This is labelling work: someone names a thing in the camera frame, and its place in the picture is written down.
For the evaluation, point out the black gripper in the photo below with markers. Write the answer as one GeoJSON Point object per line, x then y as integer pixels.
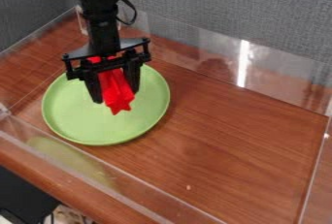
{"type": "Point", "coordinates": [85, 62]}

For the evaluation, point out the red ridged carrot block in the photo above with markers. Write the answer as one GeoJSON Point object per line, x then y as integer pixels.
{"type": "Point", "coordinates": [117, 91]}

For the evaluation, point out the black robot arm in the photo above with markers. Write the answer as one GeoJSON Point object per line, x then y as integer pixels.
{"type": "Point", "coordinates": [108, 52]}

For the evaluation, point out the green round plate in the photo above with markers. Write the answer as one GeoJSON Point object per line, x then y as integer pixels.
{"type": "Point", "coordinates": [88, 123]}

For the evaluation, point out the clear acrylic enclosure wall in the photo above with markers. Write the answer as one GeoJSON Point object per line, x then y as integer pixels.
{"type": "Point", "coordinates": [240, 153]}

